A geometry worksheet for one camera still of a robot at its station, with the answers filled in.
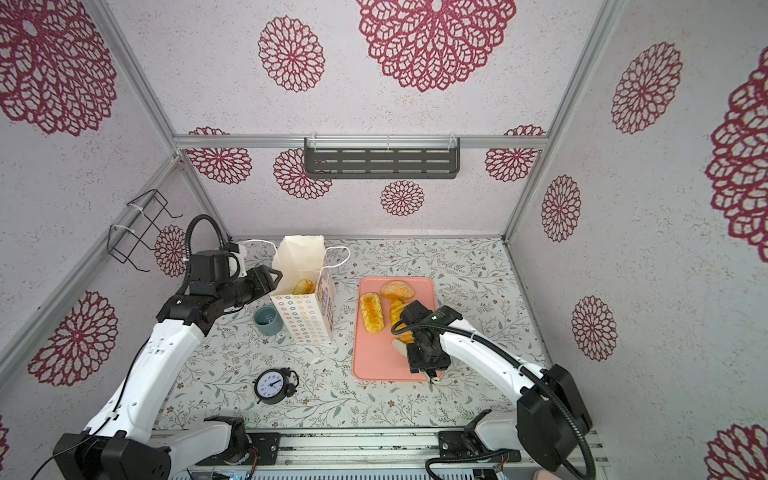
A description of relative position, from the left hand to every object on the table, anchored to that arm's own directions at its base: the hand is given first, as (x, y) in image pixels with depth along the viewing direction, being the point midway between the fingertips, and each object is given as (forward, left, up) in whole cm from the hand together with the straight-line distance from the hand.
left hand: (275, 282), depth 78 cm
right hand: (-16, -37, -16) cm, 44 cm away
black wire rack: (+15, +35, +11) cm, 40 cm away
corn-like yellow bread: (+3, -25, -20) cm, 32 cm away
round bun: (+11, -33, -19) cm, 40 cm away
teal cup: (+1, +8, -21) cm, 23 cm away
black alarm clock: (-19, +2, -21) cm, 29 cm away
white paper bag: (-5, -9, +2) cm, 11 cm away
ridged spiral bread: (+4, -32, -21) cm, 39 cm away
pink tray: (-11, -25, -23) cm, 36 cm away
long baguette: (+10, -3, -16) cm, 19 cm away
